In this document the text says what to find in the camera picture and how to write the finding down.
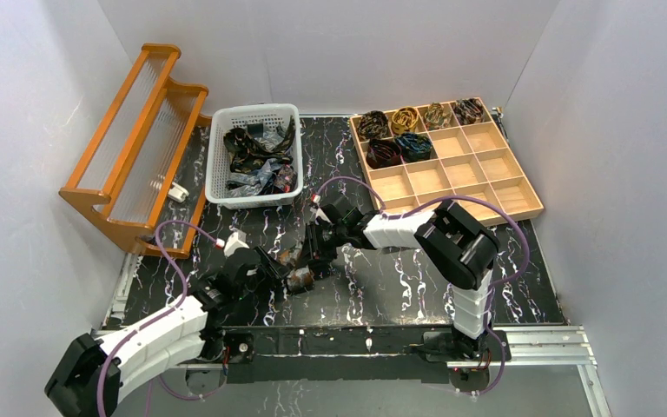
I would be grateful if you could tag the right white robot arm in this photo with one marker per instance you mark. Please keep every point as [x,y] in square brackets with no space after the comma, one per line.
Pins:
[456,244]

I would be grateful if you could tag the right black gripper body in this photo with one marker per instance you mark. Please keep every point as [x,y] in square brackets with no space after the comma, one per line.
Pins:
[319,244]

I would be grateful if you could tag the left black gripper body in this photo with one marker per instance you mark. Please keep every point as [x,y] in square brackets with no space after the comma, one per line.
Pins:
[275,268]

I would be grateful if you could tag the orange wooden rack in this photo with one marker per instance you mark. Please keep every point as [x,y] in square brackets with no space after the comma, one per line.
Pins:
[121,183]

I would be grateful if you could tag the rolled dark brown tie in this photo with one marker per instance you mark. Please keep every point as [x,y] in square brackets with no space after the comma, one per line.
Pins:
[373,126]

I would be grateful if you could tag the dark camouflage tie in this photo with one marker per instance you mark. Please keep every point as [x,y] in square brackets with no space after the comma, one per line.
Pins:
[249,153]

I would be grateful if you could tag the white plastic basket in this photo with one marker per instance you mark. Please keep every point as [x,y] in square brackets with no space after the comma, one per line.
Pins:
[259,119]

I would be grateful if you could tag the grey blue tie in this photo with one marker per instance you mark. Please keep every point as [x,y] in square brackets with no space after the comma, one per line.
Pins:
[240,185]

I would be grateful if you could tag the orange grey patterned tie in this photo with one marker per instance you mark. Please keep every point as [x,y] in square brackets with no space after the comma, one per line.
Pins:
[299,276]

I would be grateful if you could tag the rolled dark striped tie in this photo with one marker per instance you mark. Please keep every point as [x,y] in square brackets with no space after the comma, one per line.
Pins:
[469,111]

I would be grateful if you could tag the small white clip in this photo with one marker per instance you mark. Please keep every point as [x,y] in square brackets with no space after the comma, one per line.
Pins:
[178,193]

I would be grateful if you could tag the rolled yellow tie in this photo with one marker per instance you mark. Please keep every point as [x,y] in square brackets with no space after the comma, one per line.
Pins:
[404,120]

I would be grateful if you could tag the wooden compartment tray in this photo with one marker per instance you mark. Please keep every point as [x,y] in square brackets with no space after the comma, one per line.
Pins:
[473,160]

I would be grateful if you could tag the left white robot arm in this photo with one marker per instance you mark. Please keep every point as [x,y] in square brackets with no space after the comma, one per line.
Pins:
[96,374]

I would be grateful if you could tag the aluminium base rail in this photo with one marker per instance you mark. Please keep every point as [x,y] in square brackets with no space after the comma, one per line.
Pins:
[386,351]

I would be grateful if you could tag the rolled dark red tie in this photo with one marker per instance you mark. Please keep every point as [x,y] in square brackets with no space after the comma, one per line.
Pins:
[383,154]

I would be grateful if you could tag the rolled blue black tie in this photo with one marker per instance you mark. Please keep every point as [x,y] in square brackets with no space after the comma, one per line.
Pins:
[414,147]

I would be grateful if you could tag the rolled brown multicolour tie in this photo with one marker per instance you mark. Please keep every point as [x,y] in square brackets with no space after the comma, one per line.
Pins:
[436,117]

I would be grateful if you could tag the dark red purple tie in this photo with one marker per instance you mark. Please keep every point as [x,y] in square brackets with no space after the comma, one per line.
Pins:
[285,179]

